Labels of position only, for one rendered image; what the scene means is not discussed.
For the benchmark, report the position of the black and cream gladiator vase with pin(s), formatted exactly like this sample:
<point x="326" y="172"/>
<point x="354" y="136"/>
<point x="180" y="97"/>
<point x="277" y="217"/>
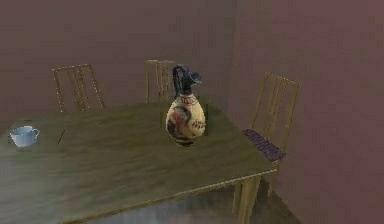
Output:
<point x="185" y="120"/>

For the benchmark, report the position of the wooden slat-back chair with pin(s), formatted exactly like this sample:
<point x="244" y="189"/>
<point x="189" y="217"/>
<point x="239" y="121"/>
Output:
<point x="79" y="87"/>
<point x="160" y="80"/>

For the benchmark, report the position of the wooden chair with purple seat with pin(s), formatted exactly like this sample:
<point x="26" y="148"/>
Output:
<point x="270" y="133"/>

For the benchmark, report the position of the olive wooden dining table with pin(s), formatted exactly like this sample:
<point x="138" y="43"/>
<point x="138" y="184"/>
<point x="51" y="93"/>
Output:
<point x="126" y="166"/>

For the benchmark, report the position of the pale blue cup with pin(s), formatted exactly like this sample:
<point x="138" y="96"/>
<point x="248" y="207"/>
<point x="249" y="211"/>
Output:
<point x="22" y="136"/>

